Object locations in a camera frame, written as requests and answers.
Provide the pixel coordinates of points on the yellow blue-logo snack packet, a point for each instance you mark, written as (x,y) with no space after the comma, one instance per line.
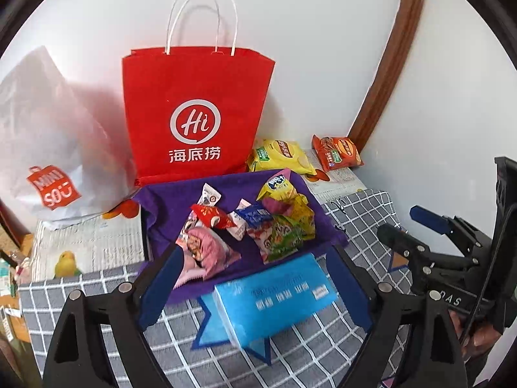
(276,186)

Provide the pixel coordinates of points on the yellow chip bag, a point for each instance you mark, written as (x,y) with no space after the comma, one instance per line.
(278,155)

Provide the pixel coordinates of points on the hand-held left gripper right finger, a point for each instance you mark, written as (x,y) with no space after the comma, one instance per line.
(347,291)

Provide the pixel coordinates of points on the person's right hand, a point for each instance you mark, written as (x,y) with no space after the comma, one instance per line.
(476,335)

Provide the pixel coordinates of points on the blue snack packet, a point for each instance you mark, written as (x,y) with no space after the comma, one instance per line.
(254,215)

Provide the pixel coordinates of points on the small white berry packet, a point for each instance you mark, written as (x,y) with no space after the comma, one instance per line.
(210,198)

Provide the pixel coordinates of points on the grey checked blanket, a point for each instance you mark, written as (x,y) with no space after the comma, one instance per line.
(303,355)

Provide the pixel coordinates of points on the green snack packet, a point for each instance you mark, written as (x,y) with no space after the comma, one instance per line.
(284,236)

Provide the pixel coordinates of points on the white red fruit snack packet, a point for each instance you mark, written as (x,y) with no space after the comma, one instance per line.
(258,242)

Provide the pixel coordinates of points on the purple cloth-lined tray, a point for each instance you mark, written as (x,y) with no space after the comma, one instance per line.
(169,206)

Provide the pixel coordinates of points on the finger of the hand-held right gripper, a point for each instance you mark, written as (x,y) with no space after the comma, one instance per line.
(428,216)
(404,242)

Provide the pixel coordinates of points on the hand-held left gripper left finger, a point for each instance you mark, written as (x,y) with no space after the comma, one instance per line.
(157,291)

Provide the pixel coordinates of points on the white slim snack packet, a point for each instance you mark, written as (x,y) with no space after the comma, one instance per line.
(239,230)

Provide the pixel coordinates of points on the yellow printed snack packet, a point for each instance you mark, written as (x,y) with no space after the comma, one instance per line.
(303,218)

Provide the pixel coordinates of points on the red silver-seam snack packet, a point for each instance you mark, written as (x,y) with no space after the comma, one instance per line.
(212,216)

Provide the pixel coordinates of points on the pink cartoon snack packet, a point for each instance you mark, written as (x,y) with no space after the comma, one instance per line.
(210,254)

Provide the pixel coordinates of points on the yellow pink sweet potato snack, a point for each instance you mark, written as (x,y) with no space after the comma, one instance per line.
(274,207)

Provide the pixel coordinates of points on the brown wooden door frame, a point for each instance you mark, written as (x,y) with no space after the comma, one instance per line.
(396,48)

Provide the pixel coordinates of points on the white plastic bag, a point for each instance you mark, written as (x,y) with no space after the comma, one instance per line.
(44,141)

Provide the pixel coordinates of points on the red paper bag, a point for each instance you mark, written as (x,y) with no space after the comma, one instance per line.
(194,101)

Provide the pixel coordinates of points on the blue tissue pack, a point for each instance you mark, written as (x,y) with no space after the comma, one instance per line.
(274,299)

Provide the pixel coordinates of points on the orange chip bag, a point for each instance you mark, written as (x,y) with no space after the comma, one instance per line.
(337,153)

